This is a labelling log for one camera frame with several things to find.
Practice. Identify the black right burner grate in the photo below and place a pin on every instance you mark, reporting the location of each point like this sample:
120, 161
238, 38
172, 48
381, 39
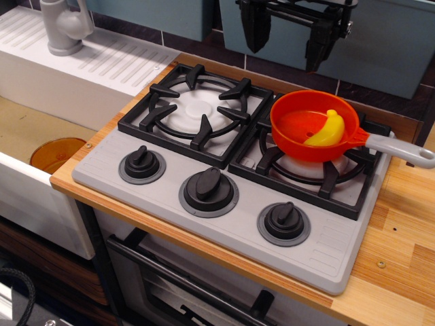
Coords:
347, 186

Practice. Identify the black stove knob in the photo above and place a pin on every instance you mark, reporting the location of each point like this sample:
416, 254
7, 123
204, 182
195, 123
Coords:
142, 166
208, 194
284, 224

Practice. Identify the grey toy faucet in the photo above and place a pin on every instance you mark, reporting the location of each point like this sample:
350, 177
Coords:
65, 29

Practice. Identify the right teal cabinet box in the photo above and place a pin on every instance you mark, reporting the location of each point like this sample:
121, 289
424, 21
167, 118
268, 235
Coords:
389, 48

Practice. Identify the orange toy pan grey handle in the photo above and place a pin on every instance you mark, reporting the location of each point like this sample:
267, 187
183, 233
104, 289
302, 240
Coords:
297, 116

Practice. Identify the left teal cabinet box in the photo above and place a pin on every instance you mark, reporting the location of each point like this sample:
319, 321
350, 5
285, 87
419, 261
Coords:
189, 19

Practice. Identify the toy oven door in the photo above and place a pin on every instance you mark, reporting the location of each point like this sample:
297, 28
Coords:
172, 286

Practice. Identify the yellow toy banana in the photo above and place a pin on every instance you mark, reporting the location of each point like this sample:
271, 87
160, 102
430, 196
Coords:
331, 133

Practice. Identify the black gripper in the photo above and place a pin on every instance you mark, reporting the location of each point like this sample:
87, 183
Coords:
328, 21

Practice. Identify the orange plastic plate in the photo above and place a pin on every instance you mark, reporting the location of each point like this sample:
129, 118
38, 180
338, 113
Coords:
50, 156

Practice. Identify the black burner grate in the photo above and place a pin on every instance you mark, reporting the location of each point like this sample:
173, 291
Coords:
197, 114
347, 186

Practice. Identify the black right stove knob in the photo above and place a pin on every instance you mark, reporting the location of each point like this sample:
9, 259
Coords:
284, 224

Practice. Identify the wooden counter top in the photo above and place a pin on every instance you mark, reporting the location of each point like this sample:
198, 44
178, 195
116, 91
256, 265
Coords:
392, 281

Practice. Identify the black left burner grate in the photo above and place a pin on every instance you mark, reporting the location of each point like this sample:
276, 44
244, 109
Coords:
197, 114

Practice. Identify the black oven door handle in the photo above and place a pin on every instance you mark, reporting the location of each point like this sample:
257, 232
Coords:
148, 261

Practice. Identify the white toy sink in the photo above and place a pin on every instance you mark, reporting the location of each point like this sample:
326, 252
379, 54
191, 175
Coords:
46, 97

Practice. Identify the black middle stove knob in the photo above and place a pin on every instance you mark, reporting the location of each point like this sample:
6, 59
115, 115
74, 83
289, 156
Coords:
208, 194

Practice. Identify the black left stove knob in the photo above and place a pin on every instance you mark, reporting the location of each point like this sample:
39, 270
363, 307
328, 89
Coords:
142, 166

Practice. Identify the teal cabinet box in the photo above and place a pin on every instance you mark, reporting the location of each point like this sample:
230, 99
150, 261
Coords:
389, 48
189, 19

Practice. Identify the grey toy stove top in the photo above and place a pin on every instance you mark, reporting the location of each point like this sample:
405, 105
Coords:
324, 260

